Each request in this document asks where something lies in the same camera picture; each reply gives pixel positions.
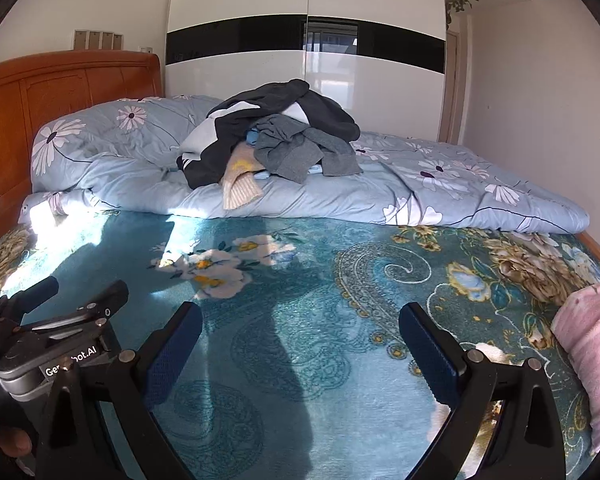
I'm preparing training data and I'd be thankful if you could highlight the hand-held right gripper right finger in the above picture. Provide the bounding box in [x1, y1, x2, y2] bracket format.
[398, 301, 567, 480]

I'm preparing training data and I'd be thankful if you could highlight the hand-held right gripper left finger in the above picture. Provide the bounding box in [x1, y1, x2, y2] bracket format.
[34, 301, 204, 480]

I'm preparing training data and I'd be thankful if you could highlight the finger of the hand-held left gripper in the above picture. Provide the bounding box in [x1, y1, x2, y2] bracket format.
[17, 280, 131, 335]
[0, 276, 60, 322]

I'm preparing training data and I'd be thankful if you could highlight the dark grey white fleece jacket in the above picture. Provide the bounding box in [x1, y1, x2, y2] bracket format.
[176, 79, 362, 190]

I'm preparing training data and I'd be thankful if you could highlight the person's left hand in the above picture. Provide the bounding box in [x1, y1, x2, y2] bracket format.
[0, 424, 35, 460]

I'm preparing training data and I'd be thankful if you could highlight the teal floral bed blanket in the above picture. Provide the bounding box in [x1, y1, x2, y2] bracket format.
[0, 207, 600, 480]

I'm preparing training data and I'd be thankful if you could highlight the pink folded blanket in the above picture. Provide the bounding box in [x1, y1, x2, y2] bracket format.
[551, 280, 600, 456]

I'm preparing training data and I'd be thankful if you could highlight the wooden bed headboard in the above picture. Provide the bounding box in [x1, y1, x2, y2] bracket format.
[0, 50, 163, 243]

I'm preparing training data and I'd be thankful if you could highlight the grey garment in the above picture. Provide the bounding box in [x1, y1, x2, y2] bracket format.
[254, 114, 363, 184]

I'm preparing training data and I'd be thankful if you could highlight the beige wall switch panel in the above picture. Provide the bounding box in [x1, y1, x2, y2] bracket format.
[73, 30, 125, 52]

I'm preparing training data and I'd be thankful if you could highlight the beige door frame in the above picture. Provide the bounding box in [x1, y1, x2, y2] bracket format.
[437, 30, 473, 146]

